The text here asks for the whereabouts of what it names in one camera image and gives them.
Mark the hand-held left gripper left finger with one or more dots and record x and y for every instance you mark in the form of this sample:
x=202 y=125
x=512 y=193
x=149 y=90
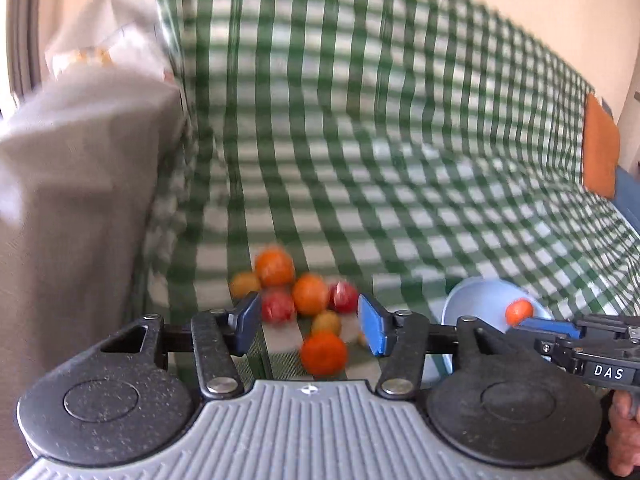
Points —
x=248 y=324

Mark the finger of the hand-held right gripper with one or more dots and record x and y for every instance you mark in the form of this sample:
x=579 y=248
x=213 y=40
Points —
x=550 y=347
x=547 y=326

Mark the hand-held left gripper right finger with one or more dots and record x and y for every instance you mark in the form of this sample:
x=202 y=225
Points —
x=372 y=331

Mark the small mandarin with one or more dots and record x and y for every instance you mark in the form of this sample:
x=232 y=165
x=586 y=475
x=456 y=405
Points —
x=518 y=311

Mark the small red apple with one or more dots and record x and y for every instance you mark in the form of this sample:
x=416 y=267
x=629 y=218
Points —
x=276 y=306
x=342 y=296

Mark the yellow-brown potato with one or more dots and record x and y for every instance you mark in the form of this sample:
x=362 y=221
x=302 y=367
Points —
x=245 y=282

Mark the yellow apricot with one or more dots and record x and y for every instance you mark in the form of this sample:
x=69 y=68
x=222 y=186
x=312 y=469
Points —
x=326 y=322

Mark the orange mandarin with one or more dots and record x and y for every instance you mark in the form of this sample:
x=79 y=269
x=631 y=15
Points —
x=310 y=294
x=323 y=353
x=274 y=266

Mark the light blue plate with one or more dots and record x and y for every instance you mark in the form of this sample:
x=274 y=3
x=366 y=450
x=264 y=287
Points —
x=480 y=300

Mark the person's right hand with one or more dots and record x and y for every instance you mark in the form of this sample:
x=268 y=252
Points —
x=624 y=427

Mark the blue cushion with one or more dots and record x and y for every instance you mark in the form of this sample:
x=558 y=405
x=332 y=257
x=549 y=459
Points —
x=627 y=200

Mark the orange cushion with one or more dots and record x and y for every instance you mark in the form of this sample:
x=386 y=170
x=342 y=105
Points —
x=600 y=147

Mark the green checkered cloth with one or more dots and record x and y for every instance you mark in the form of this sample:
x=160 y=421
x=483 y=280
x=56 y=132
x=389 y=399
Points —
x=380 y=125

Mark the white printed pillow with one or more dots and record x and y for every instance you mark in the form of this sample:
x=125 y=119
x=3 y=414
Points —
x=115 y=15

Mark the grey curtain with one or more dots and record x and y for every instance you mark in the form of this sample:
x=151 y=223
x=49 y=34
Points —
x=20 y=25

